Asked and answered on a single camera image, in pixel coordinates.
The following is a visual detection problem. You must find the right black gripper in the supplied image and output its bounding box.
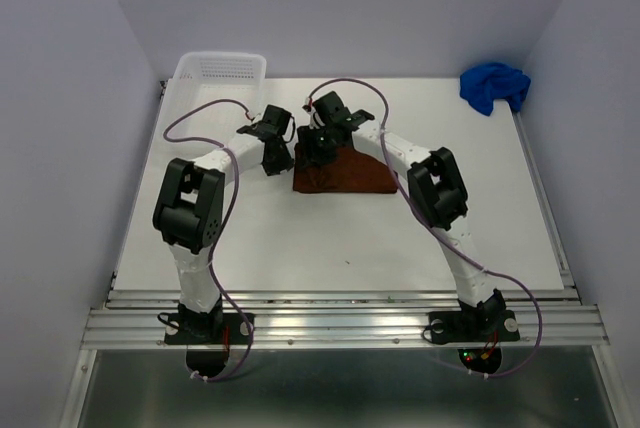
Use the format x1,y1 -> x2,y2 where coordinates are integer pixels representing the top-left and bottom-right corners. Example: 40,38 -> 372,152
294,123 -> 336,171

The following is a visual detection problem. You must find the brown microfiber towel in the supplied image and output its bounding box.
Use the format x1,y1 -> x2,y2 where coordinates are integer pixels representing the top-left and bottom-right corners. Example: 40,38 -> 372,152
293,143 -> 397,194

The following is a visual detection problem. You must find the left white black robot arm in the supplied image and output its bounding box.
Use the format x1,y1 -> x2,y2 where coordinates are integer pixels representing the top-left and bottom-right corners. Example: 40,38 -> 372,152
152,100 -> 295,345

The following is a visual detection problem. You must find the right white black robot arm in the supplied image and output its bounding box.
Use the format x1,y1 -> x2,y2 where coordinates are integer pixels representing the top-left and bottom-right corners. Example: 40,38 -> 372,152
298,91 -> 519,345

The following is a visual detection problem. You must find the white perforated plastic basket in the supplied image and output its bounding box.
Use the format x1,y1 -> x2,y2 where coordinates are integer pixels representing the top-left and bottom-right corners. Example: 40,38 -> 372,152
153,51 -> 267,165

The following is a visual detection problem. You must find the blue microfiber towel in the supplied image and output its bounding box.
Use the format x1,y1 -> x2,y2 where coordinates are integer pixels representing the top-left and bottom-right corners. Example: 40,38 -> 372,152
459,62 -> 531,116

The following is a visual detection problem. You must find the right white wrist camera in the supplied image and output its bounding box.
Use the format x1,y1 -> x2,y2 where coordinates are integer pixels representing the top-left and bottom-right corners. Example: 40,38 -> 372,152
303,98 -> 325,129

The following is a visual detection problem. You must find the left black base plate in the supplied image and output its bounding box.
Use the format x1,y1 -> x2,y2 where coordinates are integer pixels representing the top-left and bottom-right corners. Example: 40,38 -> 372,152
159,312 -> 249,348

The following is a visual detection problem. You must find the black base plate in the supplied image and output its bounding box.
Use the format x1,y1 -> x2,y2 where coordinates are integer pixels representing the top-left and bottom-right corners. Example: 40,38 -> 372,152
159,312 -> 249,348
423,310 -> 520,345

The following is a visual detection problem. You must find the aluminium rail frame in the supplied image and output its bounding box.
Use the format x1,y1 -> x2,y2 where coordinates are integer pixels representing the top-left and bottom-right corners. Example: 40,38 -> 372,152
62,79 -> 633,427

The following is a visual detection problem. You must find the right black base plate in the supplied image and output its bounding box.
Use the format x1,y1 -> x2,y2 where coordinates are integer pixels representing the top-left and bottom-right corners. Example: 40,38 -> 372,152
423,310 -> 520,345

